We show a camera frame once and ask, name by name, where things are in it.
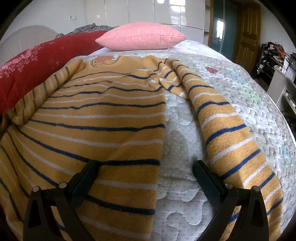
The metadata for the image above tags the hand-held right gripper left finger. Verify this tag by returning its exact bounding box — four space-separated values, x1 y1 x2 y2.
23 160 100 241

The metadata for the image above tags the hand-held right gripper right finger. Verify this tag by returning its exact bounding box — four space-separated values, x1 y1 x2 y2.
193 160 270 241

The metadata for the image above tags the yellow striped sweater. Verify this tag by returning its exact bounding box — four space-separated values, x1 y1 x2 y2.
0 56 284 241

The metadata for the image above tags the bed with patterned sheet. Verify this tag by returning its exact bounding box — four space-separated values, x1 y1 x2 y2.
0 39 296 241

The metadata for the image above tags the large red floral pillow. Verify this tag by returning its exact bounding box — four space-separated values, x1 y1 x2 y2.
0 31 109 114

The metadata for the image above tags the white shelf unit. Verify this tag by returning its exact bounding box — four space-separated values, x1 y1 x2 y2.
266 67 296 117

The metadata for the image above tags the cluttered black rack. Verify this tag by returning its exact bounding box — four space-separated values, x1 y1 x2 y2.
252 42 292 91

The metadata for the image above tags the grey striped cloth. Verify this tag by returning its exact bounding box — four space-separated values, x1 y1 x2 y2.
55 23 116 39

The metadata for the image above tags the pink pillow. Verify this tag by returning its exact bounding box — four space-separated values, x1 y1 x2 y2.
95 22 187 51

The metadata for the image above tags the wooden door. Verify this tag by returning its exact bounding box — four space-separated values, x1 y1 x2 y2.
232 2 262 73

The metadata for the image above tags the white headboard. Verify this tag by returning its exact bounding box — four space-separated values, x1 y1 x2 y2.
0 25 57 68

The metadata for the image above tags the dark green glass door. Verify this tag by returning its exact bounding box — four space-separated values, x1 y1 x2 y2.
209 0 238 61

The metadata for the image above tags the white glossy wardrobe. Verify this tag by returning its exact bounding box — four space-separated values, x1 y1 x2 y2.
85 0 206 44

